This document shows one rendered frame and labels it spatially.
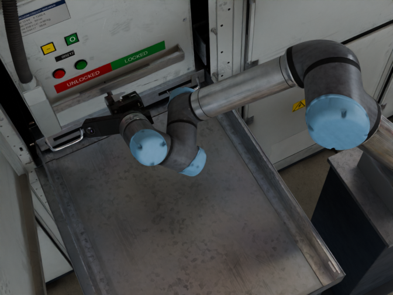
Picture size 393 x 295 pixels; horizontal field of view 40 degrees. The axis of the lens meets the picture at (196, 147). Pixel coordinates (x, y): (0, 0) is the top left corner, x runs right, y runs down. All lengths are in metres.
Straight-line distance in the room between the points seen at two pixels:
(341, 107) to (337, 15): 0.74
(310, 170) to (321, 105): 1.50
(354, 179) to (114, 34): 0.83
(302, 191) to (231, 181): 0.98
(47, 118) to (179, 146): 0.34
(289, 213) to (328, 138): 0.46
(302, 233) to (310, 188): 1.03
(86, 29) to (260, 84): 0.45
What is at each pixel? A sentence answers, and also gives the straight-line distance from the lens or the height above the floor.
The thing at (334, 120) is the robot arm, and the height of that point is 1.36.
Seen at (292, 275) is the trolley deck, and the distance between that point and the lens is 1.44.
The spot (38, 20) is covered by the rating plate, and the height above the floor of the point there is 1.33.
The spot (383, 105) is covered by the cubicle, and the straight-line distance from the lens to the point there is 2.53.
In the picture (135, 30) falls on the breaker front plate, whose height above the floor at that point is 1.18.
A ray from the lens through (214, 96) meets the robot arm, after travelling 1.26.
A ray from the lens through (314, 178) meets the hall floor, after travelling 2.52.
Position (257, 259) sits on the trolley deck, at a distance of 1.45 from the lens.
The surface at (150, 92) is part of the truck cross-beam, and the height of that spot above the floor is 0.92.
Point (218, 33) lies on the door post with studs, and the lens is 1.51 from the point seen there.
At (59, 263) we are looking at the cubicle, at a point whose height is 0.18.
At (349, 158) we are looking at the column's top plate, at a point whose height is 0.75.
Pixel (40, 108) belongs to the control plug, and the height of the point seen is 1.18.
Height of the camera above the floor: 2.22
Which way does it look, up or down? 60 degrees down
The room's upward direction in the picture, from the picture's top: 5 degrees counter-clockwise
